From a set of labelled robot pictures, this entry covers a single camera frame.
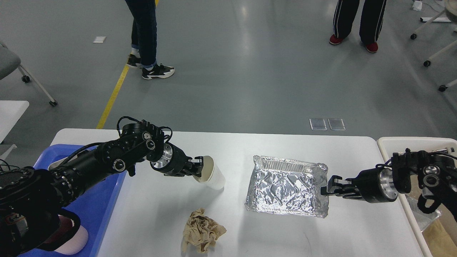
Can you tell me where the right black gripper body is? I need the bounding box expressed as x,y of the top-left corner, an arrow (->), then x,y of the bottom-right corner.
355,167 -> 398,203

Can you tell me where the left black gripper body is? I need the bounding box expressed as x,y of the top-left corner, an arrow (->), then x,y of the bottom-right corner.
150,143 -> 188,177

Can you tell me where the white paper cup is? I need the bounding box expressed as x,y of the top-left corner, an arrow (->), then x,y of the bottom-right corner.
193,156 -> 226,190

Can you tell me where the aluminium foil tray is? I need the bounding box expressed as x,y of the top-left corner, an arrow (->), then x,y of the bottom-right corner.
245,156 -> 329,218

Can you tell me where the brown paper napkin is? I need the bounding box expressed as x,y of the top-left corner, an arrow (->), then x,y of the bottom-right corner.
181,208 -> 227,254

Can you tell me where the pink mug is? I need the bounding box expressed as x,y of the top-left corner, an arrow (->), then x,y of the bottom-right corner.
54,226 -> 89,255

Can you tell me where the small steel rectangular tin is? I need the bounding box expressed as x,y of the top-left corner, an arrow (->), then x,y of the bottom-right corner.
48,158 -> 70,171

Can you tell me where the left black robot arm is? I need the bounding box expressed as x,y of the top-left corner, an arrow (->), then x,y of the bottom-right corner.
0,116 -> 207,257

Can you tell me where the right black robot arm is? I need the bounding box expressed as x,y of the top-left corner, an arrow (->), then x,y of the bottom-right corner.
320,148 -> 457,218

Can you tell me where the foil tray in bin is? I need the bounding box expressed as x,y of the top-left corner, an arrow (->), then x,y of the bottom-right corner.
405,195 -> 441,232

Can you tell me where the right clear floor plate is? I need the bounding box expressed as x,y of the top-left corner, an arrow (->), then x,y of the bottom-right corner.
327,118 -> 346,131

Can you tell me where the clear floor plate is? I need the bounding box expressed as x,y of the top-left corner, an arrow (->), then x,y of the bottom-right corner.
327,118 -> 346,131
310,118 -> 327,131

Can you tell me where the left clear floor plate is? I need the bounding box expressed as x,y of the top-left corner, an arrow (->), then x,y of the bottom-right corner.
310,118 -> 327,131

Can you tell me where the beige plastic waste bin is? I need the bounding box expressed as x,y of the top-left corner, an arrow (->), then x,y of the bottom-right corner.
377,137 -> 457,257

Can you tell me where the blue plastic tray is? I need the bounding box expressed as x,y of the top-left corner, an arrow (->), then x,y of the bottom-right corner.
33,144 -> 126,257

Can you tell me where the standing person in jeans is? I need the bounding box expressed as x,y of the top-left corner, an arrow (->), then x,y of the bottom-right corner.
125,0 -> 175,80

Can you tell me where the white chair base with castors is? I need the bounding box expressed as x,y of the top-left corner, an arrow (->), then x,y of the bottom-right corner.
410,0 -> 457,93

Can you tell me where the white side table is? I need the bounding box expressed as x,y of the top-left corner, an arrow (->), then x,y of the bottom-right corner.
0,100 -> 29,142

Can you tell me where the walking person in tracksuit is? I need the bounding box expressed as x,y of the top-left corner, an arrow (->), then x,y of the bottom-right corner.
329,0 -> 388,54

